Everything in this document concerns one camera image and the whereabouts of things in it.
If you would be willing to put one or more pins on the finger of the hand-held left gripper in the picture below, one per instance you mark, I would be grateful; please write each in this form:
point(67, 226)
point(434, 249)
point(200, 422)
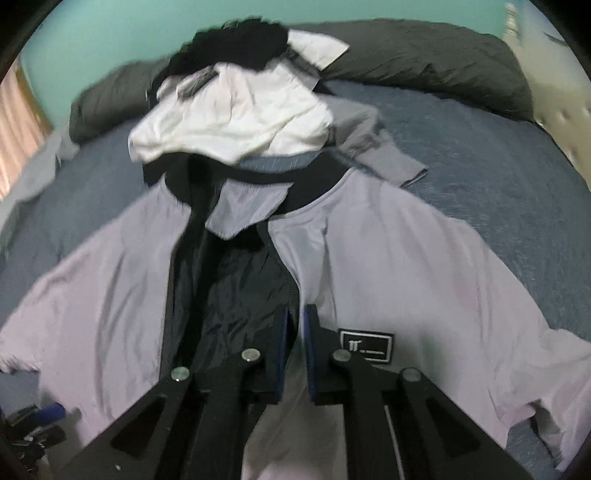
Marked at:
point(51, 410)
point(46, 436)

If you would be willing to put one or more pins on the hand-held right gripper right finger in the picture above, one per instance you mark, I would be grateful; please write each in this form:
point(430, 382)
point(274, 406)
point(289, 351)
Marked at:
point(311, 360)

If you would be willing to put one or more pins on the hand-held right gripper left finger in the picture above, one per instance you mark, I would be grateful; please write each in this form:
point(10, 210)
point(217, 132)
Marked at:
point(282, 360)

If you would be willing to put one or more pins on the light grey jacket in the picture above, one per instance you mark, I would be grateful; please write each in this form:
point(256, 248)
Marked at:
point(415, 277)

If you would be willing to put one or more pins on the grey shirt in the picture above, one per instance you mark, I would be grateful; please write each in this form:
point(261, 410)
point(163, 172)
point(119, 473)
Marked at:
point(369, 138)

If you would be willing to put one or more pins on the light blue sheet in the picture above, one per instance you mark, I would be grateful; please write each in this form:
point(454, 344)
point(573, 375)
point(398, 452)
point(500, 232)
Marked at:
point(41, 175)

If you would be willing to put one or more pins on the blue bed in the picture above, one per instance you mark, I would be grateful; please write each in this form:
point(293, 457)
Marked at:
point(485, 184)

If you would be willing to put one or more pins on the pink curtain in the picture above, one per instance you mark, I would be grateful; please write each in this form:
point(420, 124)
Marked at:
point(18, 129)

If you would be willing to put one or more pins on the white cloth piece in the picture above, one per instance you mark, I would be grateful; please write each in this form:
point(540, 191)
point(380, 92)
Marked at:
point(318, 48)

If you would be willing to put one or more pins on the dark grey duvet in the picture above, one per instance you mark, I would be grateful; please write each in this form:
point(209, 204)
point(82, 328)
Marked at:
point(438, 60)

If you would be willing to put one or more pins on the cream tufted headboard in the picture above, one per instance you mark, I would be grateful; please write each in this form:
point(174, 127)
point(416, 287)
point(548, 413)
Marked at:
point(554, 92)

